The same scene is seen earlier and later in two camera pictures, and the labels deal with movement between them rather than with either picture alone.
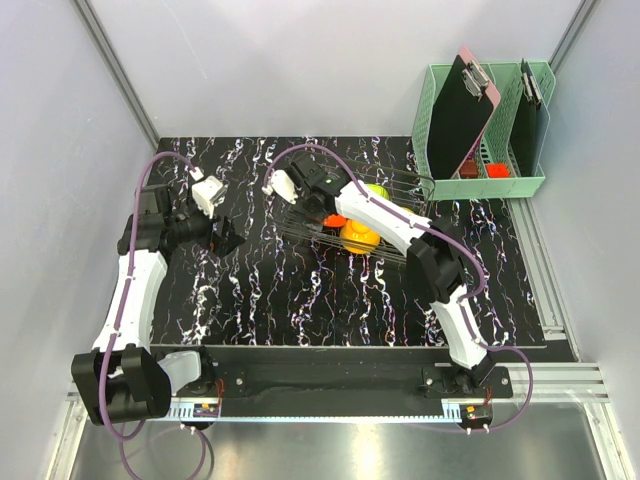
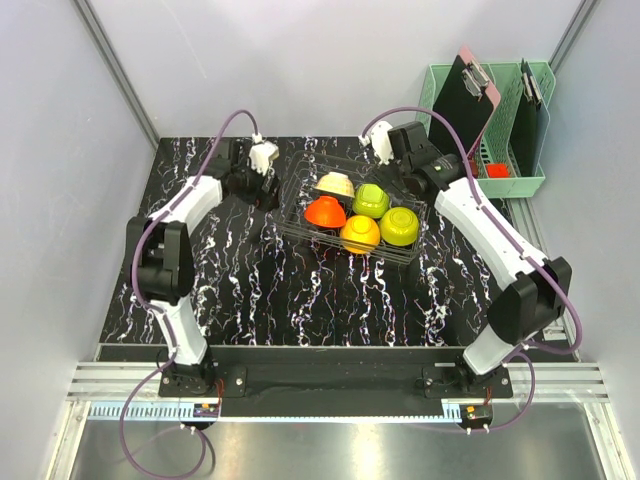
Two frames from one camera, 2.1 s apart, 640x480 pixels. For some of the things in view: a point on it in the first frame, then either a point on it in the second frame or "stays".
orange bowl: x=359 y=237 stays
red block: x=497 y=171 stays
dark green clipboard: x=530 y=126 stays
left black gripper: x=225 y=242 → x=266 y=201
